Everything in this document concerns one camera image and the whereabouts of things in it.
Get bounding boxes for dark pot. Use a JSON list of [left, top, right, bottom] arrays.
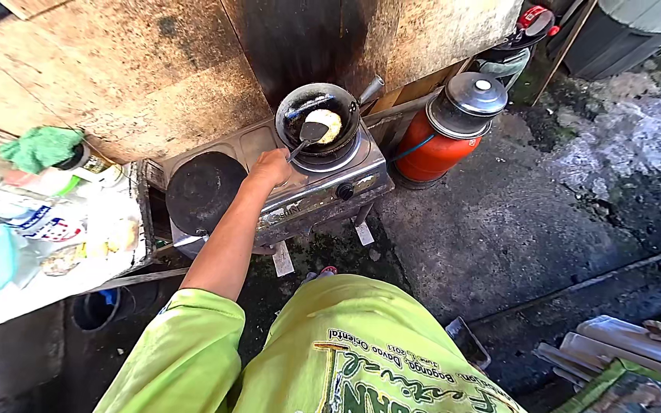
[[426, 86, 500, 140]]

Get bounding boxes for fried egg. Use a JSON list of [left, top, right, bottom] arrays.
[[304, 109, 343, 145]]

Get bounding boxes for person's body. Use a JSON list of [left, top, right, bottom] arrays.
[[94, 273, 529, 413]]

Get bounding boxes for white-topped wooden table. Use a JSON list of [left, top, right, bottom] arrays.
[[0, 158, 162, 337]]

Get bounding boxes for black wok with grey handle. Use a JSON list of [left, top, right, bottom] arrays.
[[275, 75, 386, 157]]

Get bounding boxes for bright green plastic item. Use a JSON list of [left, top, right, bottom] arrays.
[[55, 175, 81, 197]]

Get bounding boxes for blue gas hose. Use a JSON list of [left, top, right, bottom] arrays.
[[389, 133, 437, 163]]

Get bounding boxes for blue white printed packet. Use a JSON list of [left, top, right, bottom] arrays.
[[7, 205, 86, 243]]

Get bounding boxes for wooden stick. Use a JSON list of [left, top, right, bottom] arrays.
[[531, 0, 600, 107]]

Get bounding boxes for green cloth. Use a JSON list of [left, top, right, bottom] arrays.
[[0, 125, 85, 175]]

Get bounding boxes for clear bag of food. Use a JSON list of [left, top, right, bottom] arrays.
[[40, 244, 86, 277]]

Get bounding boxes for green-edged mat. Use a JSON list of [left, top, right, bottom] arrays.
[[551, 358, 661, 413]]

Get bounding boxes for dark bucket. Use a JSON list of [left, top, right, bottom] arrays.
[[72, 286, 137, 332]]

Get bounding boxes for red and black container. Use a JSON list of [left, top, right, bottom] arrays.
[[498, 5, 561, 51]]

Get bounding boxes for person's left forearm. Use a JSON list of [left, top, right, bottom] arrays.
[[179, 174, 274, 302]]

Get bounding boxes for black spatula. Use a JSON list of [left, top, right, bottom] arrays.
[[286, 122, 331, 164]]

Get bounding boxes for silver gas stove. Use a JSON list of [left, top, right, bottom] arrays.
[[162, 109, 396, 260]]

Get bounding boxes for grey metal dustpan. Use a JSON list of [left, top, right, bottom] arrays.
[[445, 316, 492, 371]]

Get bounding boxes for yellowish food packet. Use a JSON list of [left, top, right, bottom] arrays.
[[83, 217, 140, 259]]

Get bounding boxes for black round flat pan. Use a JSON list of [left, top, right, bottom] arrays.
[[166, 151, 249, 237]]

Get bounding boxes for silver pot lid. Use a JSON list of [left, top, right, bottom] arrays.
[[444, 72, 508, 118]]

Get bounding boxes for person's left hand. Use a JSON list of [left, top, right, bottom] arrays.
[[248, 148, 293, 189]]

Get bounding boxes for clear jar with yellow label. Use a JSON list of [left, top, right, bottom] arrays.
[[72, 150, 124, 188]]

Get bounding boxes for person's legs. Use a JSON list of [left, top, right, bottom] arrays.
[[301, 265, 338, 285]]

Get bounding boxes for orange gas cylinder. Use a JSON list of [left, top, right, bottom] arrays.
[[394, 107, 491, 190]]

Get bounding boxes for large grey bin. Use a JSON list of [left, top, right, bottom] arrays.
[[547, 0, 661, 81]]

